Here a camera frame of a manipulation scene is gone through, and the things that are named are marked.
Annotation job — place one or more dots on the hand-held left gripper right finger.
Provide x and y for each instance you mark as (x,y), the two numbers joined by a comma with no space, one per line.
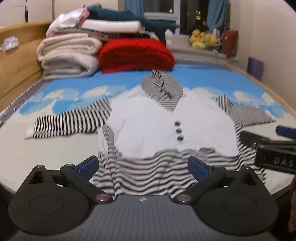
(196,166)

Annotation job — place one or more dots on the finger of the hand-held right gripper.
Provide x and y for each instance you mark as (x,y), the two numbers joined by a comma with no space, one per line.
(285,131)
(251,139)

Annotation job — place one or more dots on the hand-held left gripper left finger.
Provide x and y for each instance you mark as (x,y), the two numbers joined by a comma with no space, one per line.
(89,165)

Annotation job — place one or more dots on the striped white shirt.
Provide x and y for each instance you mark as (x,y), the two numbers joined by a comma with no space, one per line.
(143,120)

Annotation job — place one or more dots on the purple box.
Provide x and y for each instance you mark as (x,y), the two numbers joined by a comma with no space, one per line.
(255,68)

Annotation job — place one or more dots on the blue patterned bed sheet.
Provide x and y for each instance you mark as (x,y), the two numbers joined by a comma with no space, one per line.
(92,81)

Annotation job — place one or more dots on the red cushion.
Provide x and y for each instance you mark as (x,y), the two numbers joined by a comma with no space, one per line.
(230,42)

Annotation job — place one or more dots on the folded cream blanket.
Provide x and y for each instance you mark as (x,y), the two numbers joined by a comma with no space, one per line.
(69,62)

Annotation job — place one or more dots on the yellow bear plush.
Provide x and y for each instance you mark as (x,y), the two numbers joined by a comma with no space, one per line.
(211,40)

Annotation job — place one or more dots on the windowsill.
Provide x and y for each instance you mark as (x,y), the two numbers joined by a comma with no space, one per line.
(185,52)

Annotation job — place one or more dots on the yellow duck plush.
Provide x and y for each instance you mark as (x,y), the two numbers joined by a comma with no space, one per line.
(196,39)

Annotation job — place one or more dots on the folded red blanket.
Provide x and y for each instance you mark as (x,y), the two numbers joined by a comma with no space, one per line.
(134,55)

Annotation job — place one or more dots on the blue curtain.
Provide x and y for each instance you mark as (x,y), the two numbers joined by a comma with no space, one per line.
(134,7)
(217,14)

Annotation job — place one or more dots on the white plush toy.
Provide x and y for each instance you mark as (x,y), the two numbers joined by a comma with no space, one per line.
(168,38)

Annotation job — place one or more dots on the navy patterned folded cloth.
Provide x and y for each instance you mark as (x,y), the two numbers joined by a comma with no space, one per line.
(115,36)

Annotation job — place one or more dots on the folded white cloth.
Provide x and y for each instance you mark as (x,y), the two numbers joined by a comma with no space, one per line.
(111,26)

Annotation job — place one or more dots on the clear plastic bag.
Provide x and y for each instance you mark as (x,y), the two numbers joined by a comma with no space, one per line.
(9,44)

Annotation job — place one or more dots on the pink and white cloth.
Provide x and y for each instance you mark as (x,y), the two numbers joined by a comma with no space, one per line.
(64,20)

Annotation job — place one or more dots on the window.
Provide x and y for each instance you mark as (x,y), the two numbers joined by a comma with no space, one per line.
(175,11)

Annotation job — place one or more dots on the teal shark plush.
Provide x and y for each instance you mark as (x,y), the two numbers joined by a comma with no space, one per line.
(111,15)

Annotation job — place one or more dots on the white wardrobe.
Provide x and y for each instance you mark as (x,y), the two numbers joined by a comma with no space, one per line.
(23,11)

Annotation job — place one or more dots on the wooden bed frame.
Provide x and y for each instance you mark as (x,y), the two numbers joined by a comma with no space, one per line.
(20,69)

